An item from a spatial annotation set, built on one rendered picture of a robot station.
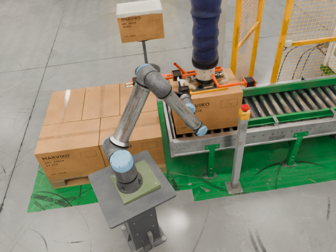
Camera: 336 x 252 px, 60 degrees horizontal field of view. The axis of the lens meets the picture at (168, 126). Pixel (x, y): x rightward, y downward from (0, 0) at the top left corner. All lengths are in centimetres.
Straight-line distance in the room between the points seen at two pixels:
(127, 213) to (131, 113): 67
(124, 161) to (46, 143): 125
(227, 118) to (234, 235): 104
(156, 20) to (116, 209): 276
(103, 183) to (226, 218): 122
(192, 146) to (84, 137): 105
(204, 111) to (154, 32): 190
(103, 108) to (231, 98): 138
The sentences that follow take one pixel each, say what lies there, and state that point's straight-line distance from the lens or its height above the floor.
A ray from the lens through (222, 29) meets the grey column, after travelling 354.
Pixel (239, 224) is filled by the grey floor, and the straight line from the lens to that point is 283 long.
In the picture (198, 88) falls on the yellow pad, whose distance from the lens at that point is 255.
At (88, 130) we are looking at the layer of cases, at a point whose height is 54.
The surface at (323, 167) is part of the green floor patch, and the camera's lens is 343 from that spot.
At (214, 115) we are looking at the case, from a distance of 266.
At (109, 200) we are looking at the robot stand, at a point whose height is 75.
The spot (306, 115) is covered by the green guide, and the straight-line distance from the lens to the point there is 303.
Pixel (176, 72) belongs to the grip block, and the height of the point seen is 110.
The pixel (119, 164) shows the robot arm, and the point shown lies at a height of 104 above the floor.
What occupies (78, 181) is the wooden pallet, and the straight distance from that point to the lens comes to 326.
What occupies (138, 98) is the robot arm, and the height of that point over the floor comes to 135.
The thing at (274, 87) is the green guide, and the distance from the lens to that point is 326.
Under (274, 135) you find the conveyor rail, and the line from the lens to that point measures 287.
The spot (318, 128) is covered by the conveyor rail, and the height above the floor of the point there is 51.
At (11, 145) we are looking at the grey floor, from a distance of 407.
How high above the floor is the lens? 246
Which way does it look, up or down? 43 degrees down
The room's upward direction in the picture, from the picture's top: 5 degrees counter-clockwise
